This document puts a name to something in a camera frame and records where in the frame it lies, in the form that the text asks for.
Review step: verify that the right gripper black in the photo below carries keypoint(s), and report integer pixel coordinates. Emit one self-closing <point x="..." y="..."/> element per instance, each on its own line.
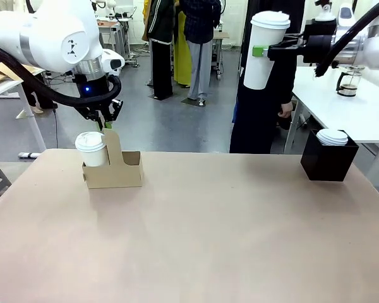
<point x="317" y="49"/>

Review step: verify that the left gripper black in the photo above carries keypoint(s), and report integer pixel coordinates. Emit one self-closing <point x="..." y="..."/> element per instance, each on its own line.
<point x="91" y="86"/>

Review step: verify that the white paper cup with lid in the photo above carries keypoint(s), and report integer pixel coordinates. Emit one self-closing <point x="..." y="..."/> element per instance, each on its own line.
<point x="260" y="34"/>
<point x="91" y="150"/>

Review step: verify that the brown cardboard cup carrier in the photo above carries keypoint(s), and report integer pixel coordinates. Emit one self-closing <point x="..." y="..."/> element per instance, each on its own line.
<point x="117" y="175"/>

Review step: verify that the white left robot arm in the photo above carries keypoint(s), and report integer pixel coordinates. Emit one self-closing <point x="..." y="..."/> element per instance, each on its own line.
<point x="47" y="34"/>

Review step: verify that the person's left hand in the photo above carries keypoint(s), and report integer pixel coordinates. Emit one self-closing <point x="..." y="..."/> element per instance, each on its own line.
<point x="285" y="110"/>

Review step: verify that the glass French press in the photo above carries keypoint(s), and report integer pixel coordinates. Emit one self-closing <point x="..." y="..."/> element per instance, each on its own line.
<point x="349" y="83"/>

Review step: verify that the person in black clothes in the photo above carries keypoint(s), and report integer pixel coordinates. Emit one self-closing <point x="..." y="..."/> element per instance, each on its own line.
<point x="259" y="120"/>

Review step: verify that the person in black trousers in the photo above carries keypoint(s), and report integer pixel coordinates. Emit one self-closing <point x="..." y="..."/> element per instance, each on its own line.
<point x="161" y="63"/>

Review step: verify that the white power strip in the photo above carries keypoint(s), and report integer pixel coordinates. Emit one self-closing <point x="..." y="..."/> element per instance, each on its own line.
<point x="28" y="155"/>

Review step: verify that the person in grey trousers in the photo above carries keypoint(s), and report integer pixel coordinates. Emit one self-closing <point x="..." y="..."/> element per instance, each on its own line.
<point x="199" y="47"/>

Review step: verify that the grey floor mat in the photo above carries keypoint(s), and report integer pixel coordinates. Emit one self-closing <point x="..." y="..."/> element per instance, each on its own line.
<point x="194" y="102"/>

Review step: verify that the person in yellow clothes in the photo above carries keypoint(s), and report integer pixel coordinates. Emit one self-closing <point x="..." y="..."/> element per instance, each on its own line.
<point x="183" y="63"/>

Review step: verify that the stack of white lids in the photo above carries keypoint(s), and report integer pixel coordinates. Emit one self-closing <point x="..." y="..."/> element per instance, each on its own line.
<point x="332" y="137"/>

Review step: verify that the white table with cardboard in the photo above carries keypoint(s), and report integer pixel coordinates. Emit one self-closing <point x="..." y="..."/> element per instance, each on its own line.
<point x="6" y="86"/>

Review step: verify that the black square box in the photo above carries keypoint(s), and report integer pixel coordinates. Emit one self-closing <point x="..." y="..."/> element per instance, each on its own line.
<point x="328" y="164"/>

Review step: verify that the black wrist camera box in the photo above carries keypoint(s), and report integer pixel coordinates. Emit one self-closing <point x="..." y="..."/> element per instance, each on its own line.
<point x="319" y="27"/>

